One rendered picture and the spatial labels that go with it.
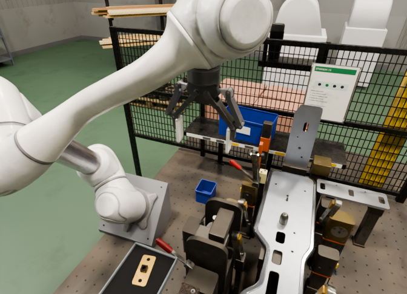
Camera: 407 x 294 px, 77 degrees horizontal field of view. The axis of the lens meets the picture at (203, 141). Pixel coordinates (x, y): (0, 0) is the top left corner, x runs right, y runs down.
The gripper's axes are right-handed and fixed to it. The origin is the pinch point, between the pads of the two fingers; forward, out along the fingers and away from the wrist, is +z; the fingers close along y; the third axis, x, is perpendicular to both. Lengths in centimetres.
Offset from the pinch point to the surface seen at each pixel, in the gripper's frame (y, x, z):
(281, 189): 22, 41, 46
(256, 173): 10.8, 33.8, 33.8
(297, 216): 30, 28, 46
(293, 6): -9, 354, -1
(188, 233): -5.0, -1.2, 38.2
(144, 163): -128, 142, 146
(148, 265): -7.9, -20.6, 29.8
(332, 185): 44, 53, 46
